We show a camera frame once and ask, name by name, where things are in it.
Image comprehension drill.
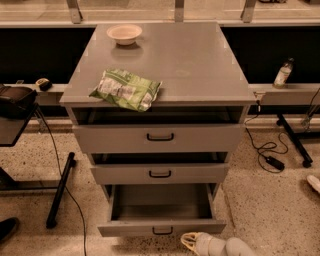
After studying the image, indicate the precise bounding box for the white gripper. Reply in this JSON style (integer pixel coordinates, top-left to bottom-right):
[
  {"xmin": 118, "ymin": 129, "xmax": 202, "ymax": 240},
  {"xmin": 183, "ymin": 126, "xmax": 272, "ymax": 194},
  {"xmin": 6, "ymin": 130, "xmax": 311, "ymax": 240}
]
[{"xmin": 181, "ymin": 232, "xmax": 227, "ymax": 256}]

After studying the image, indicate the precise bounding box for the grey bottom drawer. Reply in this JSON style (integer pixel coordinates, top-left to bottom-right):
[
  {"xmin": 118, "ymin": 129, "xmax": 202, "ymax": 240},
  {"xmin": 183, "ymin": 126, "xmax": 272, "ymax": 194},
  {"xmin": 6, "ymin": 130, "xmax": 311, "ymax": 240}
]
[{"xmin": 98, "ymin": 184, "xmax": 226, "ymax": 237}]

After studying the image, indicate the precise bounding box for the grey drawer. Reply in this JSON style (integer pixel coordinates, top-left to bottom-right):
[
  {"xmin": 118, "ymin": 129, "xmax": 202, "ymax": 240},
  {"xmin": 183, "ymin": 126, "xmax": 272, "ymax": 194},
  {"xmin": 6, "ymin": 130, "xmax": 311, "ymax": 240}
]
[
  {"xmin": 73, "ymin": 109, "xmax": 243, "ymax": 153},
  {"xmin": 98, "ymin": 184, "xmax": 226, "ymax": 237},
  {"xmin": 91, "ymin": 152, "xmax": 229, "ymax": 185}
]

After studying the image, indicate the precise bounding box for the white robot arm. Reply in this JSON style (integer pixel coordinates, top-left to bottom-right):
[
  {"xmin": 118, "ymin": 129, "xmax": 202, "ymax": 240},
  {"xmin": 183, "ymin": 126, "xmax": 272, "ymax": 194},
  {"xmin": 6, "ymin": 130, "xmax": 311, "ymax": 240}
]
[{"xmin": 181, "ymin": 232, "xmax": 257, "ymax": 256}]

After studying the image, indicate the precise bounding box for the grey middle drawer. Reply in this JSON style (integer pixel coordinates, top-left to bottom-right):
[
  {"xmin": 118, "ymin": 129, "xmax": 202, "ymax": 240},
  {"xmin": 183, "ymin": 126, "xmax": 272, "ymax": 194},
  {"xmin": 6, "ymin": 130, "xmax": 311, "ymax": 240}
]
[{"xmin": 91, "ymin": 152, "xmax": 229, "ymax": 185}]

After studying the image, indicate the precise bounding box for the grey drawer cabinet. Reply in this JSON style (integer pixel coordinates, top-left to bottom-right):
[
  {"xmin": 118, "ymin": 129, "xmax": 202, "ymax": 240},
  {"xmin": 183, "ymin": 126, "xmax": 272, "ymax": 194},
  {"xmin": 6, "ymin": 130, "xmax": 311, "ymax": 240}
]
[{"xmin": 59, "ymin": 21, "xmax": 257, "ymax": 201}]

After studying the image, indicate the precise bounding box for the grey top drawer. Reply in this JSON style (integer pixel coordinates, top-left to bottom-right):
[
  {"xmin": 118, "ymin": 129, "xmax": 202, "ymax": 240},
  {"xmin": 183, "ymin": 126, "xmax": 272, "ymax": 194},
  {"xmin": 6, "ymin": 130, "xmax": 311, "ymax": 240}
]
[{"xmin": 73, "ymin": 109, "xmax": 243, "ymax": 153}]

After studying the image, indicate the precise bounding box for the white red sneaker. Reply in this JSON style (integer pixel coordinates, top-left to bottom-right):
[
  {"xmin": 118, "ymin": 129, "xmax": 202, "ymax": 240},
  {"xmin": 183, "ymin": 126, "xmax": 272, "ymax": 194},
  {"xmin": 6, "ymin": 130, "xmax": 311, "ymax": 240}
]
[{"xmin": 307, "ymin": 175, "xmax": 320, "ymax": 194}]

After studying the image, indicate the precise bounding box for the green chip bag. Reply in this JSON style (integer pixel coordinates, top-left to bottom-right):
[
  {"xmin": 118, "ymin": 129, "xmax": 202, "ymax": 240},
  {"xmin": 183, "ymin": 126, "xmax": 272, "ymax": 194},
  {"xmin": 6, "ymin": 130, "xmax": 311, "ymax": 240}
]
[{"xmin": 90, "ymin": 68, "xmax": 162, "ymax": 112}]

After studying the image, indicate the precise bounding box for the black shoe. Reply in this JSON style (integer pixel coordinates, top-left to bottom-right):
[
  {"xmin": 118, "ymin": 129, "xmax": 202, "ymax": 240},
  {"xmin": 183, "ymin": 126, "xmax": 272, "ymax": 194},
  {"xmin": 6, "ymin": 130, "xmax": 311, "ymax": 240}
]
[{"xmin": 0, "ymin": 217, "xmax": 20, "ymax": 242}]

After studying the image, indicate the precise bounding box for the clear plastic bottle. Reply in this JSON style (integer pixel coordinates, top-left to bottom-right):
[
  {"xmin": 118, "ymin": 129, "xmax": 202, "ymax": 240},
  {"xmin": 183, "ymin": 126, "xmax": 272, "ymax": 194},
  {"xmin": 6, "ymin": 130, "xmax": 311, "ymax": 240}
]
[{"xmin": 273, "ymin": 58, "xmax": 294, "ymax": 88}]

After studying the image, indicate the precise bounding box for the black side table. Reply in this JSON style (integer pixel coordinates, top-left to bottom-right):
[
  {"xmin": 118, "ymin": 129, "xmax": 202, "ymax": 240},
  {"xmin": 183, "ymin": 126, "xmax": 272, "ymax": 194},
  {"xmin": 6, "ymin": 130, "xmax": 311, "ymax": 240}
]
[{"xmin": 0, "ymin": 103, "xmax": 76, "ymax": 229}]

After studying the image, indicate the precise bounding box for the yellow black tape measure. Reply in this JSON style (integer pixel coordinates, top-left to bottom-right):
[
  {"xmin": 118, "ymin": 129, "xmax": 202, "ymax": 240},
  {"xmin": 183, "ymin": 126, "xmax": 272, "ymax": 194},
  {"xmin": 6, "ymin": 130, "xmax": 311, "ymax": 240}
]
[{"xmin": 35, "ymin": 78, "xmax": 52, "ymax": 91}]

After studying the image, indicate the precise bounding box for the white paper bowl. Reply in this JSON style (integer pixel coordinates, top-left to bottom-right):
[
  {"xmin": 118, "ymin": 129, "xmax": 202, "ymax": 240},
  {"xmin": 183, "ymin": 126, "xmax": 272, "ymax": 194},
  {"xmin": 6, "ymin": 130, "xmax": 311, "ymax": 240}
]
[{"xmin": 107, "ymin": 24, "xmax": 142, "ymax": 46}]

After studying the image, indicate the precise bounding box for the black bag on table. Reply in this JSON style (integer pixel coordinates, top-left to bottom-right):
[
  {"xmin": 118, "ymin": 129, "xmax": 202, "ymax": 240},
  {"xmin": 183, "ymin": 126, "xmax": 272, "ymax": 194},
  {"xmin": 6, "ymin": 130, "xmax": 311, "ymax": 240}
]
[{"xmin": 0, "ymin": 84, "xmax": 37, "ymax": 119}]

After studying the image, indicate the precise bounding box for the black power adapter cable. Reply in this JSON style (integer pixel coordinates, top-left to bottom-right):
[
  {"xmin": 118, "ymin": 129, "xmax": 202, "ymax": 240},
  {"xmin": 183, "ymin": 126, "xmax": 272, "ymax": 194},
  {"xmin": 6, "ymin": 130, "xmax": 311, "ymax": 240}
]
[{"xmin": 243, "ymin": 99, "xmax": 290, "ymax": 174}]

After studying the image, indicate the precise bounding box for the black floor cable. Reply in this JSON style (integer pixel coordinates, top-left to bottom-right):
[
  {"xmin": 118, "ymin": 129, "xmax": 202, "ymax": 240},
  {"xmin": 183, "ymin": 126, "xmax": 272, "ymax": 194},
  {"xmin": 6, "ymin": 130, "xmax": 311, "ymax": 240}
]
[{"xmin": 35, "ymin": 107, "xmax": 88, "ymax": 256}]

